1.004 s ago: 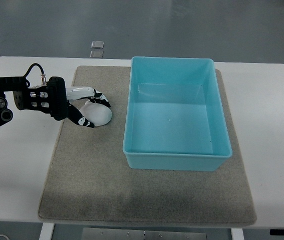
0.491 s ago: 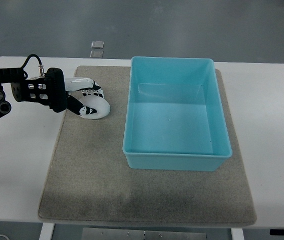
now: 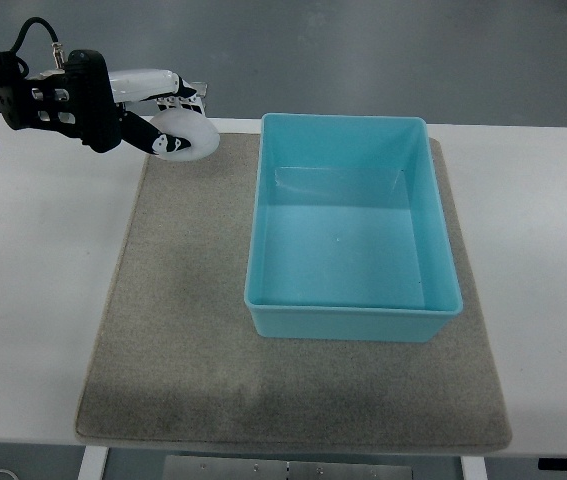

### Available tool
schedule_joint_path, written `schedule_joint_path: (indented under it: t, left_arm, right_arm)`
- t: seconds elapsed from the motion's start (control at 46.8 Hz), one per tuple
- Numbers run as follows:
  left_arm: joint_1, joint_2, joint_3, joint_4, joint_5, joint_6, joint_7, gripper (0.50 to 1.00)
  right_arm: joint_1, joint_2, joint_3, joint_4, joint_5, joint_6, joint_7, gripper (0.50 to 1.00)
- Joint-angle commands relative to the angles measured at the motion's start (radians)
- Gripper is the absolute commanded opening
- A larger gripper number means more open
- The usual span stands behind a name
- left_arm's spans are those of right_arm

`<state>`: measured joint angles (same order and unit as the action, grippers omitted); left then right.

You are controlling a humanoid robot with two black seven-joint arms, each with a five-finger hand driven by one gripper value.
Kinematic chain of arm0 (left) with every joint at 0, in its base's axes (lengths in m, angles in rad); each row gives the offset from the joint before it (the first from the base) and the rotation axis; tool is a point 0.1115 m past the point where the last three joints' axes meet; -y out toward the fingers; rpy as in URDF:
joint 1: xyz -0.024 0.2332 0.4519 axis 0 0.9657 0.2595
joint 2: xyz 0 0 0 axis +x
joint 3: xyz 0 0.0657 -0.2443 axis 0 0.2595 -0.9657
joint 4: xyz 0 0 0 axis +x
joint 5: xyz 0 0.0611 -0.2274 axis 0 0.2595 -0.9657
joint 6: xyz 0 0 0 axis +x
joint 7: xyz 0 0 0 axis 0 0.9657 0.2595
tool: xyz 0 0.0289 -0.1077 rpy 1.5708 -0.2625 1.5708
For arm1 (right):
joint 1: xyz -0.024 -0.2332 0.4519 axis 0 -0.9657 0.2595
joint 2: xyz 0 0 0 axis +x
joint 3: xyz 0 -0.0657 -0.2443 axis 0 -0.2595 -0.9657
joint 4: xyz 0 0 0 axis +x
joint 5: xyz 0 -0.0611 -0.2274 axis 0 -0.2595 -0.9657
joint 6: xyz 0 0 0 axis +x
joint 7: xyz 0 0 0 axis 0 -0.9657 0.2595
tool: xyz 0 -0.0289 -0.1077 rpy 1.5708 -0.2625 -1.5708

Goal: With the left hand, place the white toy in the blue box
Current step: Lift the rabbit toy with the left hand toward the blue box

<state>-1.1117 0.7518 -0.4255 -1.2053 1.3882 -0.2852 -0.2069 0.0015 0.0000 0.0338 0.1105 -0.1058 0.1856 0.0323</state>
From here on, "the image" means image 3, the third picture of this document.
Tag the upper floor outlet plate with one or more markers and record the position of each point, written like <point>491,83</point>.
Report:
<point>200,88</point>

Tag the metal bracket under table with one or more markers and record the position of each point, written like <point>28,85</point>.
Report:
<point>193,467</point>

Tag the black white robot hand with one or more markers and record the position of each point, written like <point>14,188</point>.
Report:
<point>84,100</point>

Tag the white table leg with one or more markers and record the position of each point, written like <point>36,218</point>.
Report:
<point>93,463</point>
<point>473,468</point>

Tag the white table leg right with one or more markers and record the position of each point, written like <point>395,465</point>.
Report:
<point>473,468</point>

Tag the grey felt mat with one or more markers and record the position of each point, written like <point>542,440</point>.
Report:
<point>178,363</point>

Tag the blue plastic box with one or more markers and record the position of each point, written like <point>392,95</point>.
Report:
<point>349,238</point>

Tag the white table leg left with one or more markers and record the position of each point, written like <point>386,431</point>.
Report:
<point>93,463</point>

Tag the white round toy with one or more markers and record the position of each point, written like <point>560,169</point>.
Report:
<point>185,135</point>

